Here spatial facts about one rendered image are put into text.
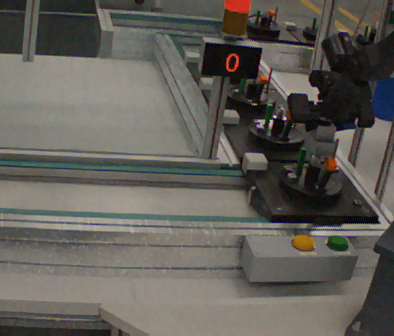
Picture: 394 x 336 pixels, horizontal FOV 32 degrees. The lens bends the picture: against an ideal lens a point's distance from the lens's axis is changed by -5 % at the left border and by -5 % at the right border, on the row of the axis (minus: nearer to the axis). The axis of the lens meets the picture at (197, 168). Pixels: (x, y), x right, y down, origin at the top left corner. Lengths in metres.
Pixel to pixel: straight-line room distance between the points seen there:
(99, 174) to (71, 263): 0.28
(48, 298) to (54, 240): 0.11
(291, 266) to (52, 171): 0.54
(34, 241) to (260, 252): 0.40
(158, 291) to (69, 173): 0.36
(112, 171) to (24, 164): 0.19
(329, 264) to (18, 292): 0.57
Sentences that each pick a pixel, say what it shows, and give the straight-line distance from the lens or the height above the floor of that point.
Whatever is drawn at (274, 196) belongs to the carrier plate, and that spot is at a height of 0.97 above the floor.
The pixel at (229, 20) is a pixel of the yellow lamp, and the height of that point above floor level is 1.29.
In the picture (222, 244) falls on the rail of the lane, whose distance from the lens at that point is 1.31.
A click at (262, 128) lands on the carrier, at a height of 1.00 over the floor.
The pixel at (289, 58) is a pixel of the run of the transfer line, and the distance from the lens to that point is 2.68.
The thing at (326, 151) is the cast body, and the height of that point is 1.07.
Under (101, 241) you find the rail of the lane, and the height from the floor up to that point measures 0.93.
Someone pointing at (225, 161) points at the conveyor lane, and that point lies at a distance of 1.57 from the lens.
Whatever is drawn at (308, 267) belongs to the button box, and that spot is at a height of 0.93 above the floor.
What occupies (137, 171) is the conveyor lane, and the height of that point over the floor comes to 0.95.
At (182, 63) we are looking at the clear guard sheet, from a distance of 1.48.
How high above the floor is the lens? 1.61
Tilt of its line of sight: 25 degrees down
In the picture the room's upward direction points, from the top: 9 degrees clockwise
